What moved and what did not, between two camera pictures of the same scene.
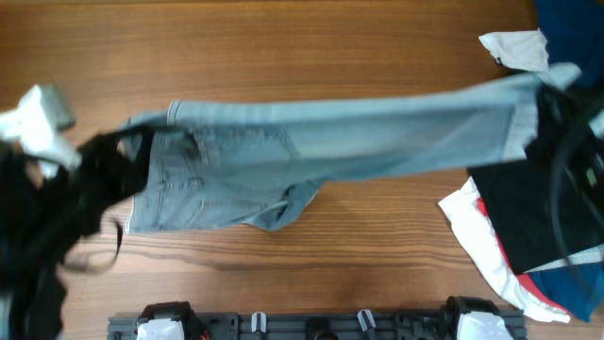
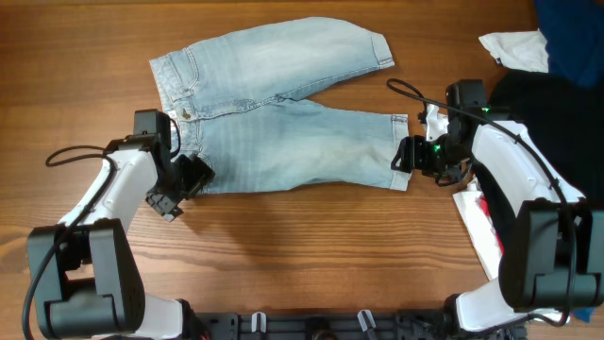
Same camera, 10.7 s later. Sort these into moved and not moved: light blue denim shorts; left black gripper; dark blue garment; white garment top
Moved: light blue denim shorts; left black gripper
Not moved: dark blue garment; white garment top
